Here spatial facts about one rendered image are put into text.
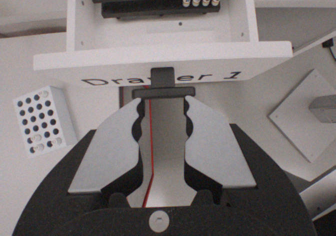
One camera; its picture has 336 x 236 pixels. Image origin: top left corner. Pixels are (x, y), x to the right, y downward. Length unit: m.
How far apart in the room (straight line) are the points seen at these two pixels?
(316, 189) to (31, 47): 0.71
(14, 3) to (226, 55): 0.39
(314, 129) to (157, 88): 1.35
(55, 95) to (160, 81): 0.25
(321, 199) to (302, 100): 0.98
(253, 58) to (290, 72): 1.24
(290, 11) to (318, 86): 1.04
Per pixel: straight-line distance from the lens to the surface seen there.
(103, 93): 0.36
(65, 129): 0.36
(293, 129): 1.36
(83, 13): 0.29
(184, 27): 0.28
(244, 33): 0.26
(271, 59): 0.21
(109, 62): 0.18
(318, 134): 1.48
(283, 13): 0.51
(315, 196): 0.48
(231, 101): 1.18
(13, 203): 0.51
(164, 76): 0.18
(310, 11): 0.55
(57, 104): 0.37
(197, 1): 0.27
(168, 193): 1.21
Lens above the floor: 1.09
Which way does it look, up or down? 87 degrees down
